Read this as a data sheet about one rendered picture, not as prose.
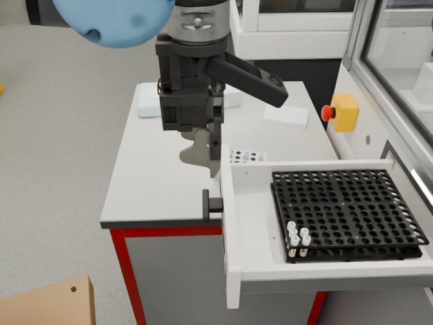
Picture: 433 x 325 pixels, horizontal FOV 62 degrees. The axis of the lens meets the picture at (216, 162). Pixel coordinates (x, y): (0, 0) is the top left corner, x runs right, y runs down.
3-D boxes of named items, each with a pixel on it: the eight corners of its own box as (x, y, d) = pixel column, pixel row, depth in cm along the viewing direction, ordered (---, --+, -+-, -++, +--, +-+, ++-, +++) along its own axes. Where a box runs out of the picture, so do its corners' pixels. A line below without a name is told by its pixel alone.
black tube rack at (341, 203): (284, 270, 61) (288, 246, 56) (269, 195, 74) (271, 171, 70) (415, 266, 61) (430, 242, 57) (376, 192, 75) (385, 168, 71)
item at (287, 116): (261, 122, 108) (262, 118, 107) (266, 108, 114) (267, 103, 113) (305, 129, 105) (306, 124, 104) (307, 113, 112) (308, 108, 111)
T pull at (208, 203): (202, 224, 60) (202, 219, 59) (202, 193, 66) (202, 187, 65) (224, 224, 60) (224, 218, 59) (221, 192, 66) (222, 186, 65)
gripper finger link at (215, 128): (207, 148, 54) (206, 93, 49) (220, 148, 54) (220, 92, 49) (208, 166, 50) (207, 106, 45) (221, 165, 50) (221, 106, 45)
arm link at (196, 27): (228, -14, 44) (233, 8, 37) (227, 25, 47) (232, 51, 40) (165, -12, 44) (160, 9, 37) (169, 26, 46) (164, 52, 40)
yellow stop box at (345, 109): (332, 133, 90) (338, 108, 85) (325, 117, 96) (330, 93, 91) (352, 133, 90) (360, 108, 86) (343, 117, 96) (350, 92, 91)
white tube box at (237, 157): (213, 179, 89) (213, 167, 86) (218, 158, 95) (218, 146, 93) (264, 185, 87) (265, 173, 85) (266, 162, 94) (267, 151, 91)
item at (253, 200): (238, 295, 57) (240, 273, 54) (228, 183, 77) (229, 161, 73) (486, 287, 59) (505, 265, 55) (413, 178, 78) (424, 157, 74)
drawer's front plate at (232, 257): (227, 311, 57) (229, 270, 50) (219, 183, 79) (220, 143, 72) (238, 310, 57) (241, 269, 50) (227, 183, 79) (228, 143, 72)
